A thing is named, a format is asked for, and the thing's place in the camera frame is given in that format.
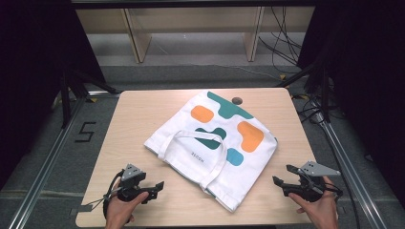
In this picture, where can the light wooden furniture frame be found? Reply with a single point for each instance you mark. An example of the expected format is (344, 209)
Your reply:
(138, 41)

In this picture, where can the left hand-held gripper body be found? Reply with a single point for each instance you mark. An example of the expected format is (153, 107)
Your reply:
(130, 186)

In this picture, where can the black curtain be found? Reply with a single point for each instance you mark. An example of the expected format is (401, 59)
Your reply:
(31, 79)
(366, 79)

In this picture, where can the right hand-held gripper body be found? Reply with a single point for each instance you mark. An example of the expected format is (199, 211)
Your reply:
(307, 187)

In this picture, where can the person's left hand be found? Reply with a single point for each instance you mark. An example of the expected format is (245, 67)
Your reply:
(119, 211)

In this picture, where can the dark round table grommet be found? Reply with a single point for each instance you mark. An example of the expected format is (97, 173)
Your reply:
(237, 100)

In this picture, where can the person's right hand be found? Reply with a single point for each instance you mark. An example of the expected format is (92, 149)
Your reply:
(321, 213)

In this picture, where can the white tote bag coloured shapes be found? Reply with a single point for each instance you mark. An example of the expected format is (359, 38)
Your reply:
(191, 127)

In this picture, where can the black metal stand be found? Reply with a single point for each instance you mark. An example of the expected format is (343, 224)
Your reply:
(66, 98)
(324, 92)

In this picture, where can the aluminium floor rail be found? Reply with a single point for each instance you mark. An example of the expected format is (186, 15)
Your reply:
(347, 165)
(47, 165)

